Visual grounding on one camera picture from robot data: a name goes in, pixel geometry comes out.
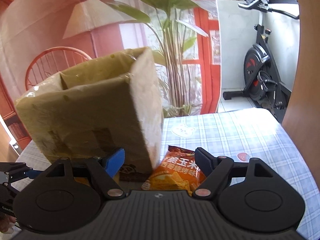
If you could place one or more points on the wooden door panel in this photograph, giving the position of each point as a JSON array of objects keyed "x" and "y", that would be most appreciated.
[{"x": 301, "y": 120}]

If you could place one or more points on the person left hand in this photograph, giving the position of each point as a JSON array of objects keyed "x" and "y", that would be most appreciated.
[{"x": 6, "y": 222}]

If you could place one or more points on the red orange snack bag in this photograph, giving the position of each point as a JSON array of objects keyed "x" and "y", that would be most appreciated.
[{"x": 82, "y": 180}]

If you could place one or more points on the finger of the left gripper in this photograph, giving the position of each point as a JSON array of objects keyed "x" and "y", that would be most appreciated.
[
  {"x": 11, "y": 166},
  {"x": 8, "y": 177}
]

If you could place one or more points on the plaid blue tablecloth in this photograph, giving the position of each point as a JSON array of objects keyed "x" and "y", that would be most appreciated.
[{"x": 245, "y": 134}]

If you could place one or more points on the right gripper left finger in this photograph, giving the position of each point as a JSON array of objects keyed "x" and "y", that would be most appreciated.
[{"x": 102, "y": 171}]

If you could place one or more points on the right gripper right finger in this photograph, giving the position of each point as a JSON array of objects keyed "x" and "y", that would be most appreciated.
[{"x": 216, "y": 170}]

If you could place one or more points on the orange corn chip bag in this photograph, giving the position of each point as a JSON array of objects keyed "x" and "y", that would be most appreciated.
[{"x": 177, "y": 171}]

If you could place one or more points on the black exercise bike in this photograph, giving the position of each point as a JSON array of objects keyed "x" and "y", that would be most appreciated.
[{"x": 261, "y": 76}]

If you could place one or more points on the cardboard box with plastic liner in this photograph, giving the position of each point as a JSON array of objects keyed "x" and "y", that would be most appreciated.
[{"x": 111, "y": 101}]

